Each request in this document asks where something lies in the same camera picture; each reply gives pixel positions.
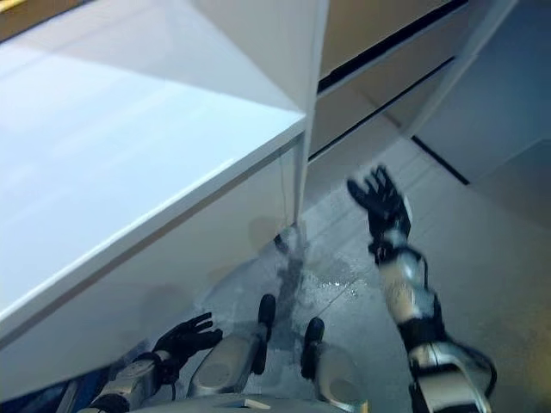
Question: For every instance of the tall white cabinet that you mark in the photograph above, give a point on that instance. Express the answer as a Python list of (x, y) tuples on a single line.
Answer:
[(267, 43)]

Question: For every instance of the silver left robot leg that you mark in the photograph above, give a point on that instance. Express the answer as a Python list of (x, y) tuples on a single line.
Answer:
[(232, 361)]

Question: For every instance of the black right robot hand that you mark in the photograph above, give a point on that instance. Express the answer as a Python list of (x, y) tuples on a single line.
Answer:
[(385, 206)]

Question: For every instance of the stainless steel fridge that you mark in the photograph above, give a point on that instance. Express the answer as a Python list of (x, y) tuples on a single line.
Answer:
[(387, 26)]

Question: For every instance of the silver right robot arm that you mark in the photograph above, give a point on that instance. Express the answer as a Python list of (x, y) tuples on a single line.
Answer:
[(409, 292)]

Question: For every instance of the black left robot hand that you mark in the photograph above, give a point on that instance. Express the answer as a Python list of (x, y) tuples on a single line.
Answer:
[(185, 340)]

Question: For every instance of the grey robot torso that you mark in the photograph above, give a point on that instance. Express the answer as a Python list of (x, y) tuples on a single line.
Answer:
[(258, 404)]

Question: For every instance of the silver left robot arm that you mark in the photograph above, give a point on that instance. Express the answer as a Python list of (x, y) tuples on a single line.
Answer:
[(133, 374)]

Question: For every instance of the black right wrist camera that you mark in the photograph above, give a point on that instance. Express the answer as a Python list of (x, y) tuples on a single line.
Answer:
[(381, 251)]

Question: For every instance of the silver right robot leg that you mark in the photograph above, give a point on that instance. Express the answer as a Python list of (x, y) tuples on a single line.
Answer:
[(331, 370)]

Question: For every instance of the silver robot leg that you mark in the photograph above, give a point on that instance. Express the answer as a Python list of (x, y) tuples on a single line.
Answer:
[(331, 370), (232, 361)]

